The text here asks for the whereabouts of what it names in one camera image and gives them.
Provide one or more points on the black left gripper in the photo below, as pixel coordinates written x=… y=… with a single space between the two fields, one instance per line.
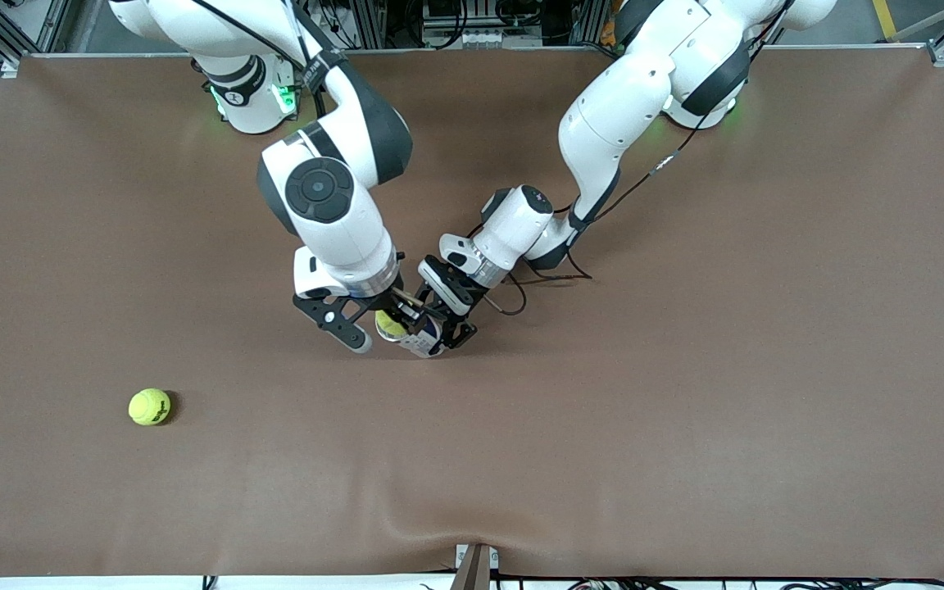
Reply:
x=457 y=312

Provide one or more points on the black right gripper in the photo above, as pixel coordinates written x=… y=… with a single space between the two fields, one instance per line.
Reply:
x=391 y=305

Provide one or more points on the white blue tennis ball can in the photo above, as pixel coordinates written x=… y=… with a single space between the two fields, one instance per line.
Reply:
x=423 y=346

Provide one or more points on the yellow tennis ball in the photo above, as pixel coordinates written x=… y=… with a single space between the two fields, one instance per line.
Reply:
x=149 y=407
x=388 y=328

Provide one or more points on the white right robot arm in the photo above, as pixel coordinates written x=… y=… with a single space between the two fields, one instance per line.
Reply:
x=333 y=221

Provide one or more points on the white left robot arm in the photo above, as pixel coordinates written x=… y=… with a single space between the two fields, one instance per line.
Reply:
x=611 y=115

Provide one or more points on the brown table mat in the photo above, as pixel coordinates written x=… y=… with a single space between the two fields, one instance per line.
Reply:
x=472 y=459

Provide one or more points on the orange packaged goods pile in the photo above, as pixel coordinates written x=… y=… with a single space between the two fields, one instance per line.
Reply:
x=608 y=37

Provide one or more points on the front camera mount post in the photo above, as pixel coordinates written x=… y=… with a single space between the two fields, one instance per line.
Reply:
x=474 y=574

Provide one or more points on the aluminium frame post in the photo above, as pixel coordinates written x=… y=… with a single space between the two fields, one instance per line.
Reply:
x=367 y=24
x=588 y=24

